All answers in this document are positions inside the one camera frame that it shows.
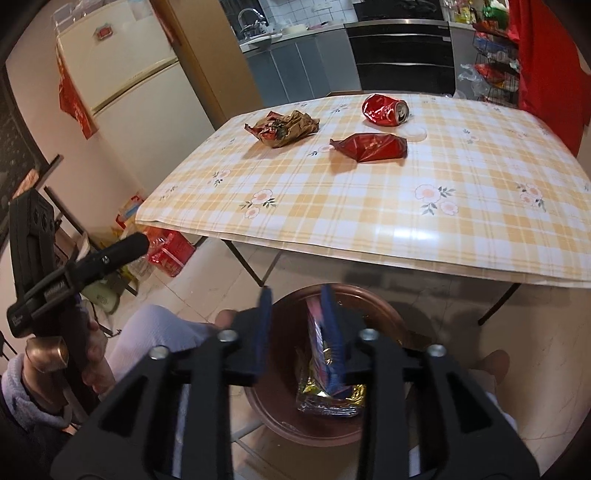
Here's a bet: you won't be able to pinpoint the person's right leg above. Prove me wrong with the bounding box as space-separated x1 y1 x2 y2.
473 350 515 428

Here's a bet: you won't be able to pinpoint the yellow checked floral tablecloth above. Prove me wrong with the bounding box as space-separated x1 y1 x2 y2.
134 92 591 289

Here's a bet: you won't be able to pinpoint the person's left hand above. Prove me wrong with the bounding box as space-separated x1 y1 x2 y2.
25 318 117 411

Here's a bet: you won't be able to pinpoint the black integrated stove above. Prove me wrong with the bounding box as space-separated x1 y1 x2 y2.
344 0 458 95

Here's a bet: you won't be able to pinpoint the colourful cardboard box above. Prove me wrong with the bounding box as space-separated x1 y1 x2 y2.
115 196 147 230

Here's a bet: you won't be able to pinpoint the person's leg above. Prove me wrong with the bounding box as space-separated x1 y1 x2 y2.
107 304 237 386
473 350 515 428

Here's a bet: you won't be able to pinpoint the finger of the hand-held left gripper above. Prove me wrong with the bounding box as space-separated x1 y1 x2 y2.
76 232 151 296

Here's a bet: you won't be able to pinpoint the red paper banner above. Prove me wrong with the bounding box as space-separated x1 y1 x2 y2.
55 46 100 139

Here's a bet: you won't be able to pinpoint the brown round waste bin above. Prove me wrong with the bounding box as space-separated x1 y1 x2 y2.
242 284 409 446

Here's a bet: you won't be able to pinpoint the red plastic-wrapped package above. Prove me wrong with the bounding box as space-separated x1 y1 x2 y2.
145 230 197 278

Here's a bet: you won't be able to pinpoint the crushed red drink can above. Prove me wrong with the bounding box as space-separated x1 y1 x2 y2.
361 93 411 127

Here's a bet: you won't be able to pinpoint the pale green plastic container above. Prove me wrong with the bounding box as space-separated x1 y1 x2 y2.
85 276 122 315

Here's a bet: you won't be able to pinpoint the blue plastic snack packet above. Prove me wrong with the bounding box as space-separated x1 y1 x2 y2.
307 288 352 398

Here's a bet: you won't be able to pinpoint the person's left forearm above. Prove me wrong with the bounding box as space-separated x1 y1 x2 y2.
0 353 77 430

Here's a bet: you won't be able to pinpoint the row of condiment bottles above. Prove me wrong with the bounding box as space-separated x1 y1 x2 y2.
450 0 485 24

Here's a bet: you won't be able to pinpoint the chrome faucet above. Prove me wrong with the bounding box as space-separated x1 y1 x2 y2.
238 8 269 40

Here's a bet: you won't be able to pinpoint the red hanging garment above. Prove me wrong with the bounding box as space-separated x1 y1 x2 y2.
505 0 591 158

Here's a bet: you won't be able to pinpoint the red foil packet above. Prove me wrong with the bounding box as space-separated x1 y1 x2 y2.
329 133 408 163

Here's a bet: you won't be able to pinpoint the black wire storage rack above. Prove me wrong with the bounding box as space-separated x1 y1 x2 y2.
457 14 525 109

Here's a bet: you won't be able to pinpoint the gold foil wrapper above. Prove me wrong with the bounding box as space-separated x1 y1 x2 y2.
295 351 368 418

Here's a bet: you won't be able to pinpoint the person's left leg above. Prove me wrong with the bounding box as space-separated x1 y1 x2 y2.
107 304 237 386

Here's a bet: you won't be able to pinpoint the grey kitchen cabinets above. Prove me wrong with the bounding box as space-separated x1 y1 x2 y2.
245 28 363 107

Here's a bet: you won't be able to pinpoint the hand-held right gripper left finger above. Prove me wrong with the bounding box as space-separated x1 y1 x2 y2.
52 286 274 480

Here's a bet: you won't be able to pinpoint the white plastic bag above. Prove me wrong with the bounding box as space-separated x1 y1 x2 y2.
457 62 486 99

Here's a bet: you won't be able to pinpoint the cream refrigerator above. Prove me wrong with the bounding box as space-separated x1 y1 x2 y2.
54 0 215 199

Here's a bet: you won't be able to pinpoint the black folding table leg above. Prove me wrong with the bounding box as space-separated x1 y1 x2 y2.
478 281 523 326
225 239 283 288

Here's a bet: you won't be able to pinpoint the crumpled brown paper wrapper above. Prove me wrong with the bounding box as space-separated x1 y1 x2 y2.
244 109 321 148

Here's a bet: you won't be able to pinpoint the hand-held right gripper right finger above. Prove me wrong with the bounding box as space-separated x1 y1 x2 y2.
321 284 541 480

